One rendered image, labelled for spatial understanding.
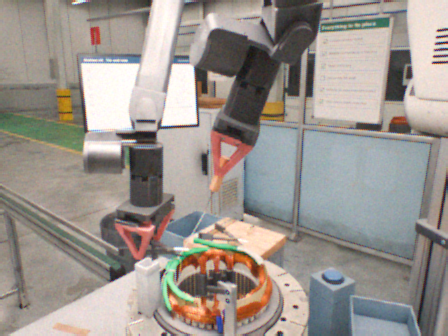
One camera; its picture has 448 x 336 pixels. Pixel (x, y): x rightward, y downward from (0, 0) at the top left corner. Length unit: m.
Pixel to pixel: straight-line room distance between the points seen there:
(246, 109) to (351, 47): 2.32
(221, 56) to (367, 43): 2.33
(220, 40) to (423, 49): 0.44
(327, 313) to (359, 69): 2.14
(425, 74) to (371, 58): 1.98
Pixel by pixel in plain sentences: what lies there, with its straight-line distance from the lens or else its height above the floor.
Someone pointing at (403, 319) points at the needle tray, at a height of 1.03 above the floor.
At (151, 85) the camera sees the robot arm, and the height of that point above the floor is 1.46.
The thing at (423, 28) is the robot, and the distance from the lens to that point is 0.79.
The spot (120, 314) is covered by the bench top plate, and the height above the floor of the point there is 0.78.
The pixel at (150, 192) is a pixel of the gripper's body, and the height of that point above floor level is 1.29.
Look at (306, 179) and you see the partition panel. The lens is 3.07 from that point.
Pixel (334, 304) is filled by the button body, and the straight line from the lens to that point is 0.84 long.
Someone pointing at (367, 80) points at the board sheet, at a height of 1.44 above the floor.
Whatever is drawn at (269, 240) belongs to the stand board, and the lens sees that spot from 0.91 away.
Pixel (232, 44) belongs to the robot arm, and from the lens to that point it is 0.46.
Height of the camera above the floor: 1.48
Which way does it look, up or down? 15 degrees down
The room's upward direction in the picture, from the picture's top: straight up
